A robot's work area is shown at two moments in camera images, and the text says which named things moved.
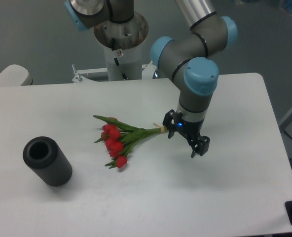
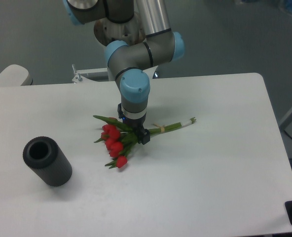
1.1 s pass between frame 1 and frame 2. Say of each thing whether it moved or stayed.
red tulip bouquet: stayed
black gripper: moved
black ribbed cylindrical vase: stayed
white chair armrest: stayed
